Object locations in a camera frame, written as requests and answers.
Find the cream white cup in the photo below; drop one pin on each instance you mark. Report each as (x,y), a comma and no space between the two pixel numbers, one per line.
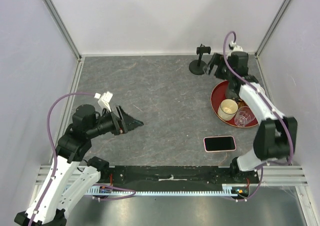
(227,109)

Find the clear drinking glass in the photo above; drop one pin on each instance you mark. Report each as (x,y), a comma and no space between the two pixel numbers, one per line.
(244,116)

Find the phone with pink case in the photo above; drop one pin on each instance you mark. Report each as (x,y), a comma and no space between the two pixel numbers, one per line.
(214,144)

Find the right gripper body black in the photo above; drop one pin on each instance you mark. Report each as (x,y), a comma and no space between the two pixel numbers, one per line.
(226,72)

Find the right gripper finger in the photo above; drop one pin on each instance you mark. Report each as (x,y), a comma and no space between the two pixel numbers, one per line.
(217,73)
(213,61)

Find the dark green mug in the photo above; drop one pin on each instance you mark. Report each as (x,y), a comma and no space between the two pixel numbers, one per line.
(232,91)

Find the white cable duct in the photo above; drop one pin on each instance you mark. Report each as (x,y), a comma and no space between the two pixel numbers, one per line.
(226,191)

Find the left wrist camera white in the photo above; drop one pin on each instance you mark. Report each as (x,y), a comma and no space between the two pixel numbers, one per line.
(104,99)

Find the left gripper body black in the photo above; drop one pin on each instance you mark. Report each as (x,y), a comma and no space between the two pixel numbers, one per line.
(119,124)

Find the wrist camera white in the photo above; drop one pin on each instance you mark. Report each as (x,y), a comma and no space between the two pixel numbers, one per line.
(234,47)
(104,99)

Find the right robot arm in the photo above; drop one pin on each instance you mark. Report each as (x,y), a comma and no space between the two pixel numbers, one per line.
(275,140)

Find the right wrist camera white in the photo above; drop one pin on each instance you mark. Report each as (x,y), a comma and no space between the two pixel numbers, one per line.
(234,47)

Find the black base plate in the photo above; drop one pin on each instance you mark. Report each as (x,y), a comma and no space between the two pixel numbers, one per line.
(174,178)

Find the black phone stand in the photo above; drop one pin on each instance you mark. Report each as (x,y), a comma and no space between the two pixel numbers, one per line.
(197,66)

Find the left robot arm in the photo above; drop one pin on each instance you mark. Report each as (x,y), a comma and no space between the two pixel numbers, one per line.
(56,200)

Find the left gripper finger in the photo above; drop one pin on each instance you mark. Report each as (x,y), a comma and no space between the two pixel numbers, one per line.
(128,119)
(131,125)

